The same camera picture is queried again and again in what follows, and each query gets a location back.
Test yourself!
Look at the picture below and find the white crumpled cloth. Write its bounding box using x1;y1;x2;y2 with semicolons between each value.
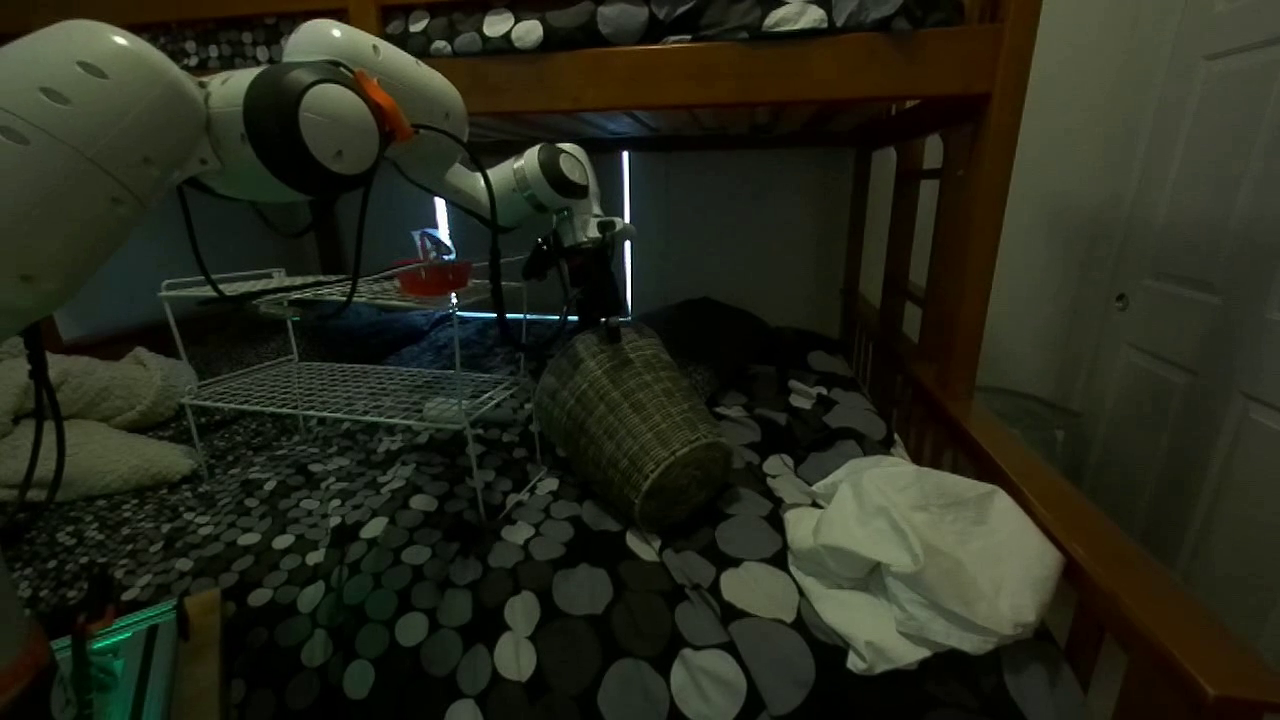
783;456;1063;678

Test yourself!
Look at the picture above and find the white door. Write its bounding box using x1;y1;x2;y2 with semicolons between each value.
985;0;1280;657

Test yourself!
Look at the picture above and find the white pillow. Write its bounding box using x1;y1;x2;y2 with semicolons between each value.
0;339;201;501

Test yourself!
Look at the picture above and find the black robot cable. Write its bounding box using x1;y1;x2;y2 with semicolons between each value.
11;316;73;511

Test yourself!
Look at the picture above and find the plaid fabric bucket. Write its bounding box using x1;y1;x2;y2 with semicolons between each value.
534;325;734;532

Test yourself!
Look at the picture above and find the upper bunk spotted bedding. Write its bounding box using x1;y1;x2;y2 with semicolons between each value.
383;0;965;58

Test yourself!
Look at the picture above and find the white wire shelf rack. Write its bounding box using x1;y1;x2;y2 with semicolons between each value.
157;268;520;511

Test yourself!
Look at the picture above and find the black spotted bed cover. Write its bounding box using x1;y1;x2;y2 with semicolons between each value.
0;295;1073;720

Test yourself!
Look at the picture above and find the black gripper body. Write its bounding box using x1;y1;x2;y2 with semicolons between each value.
523;221;632;325

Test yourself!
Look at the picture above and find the wooden bunk bed frame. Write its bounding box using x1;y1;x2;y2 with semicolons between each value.
0;0;1280;720

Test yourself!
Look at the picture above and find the green lit box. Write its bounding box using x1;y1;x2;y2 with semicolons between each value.
54;600;186;720

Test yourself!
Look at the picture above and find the red bowl on rack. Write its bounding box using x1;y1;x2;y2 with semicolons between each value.
402;227;471;295

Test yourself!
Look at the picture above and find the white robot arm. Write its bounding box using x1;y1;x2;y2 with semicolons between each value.
0;18;623;338

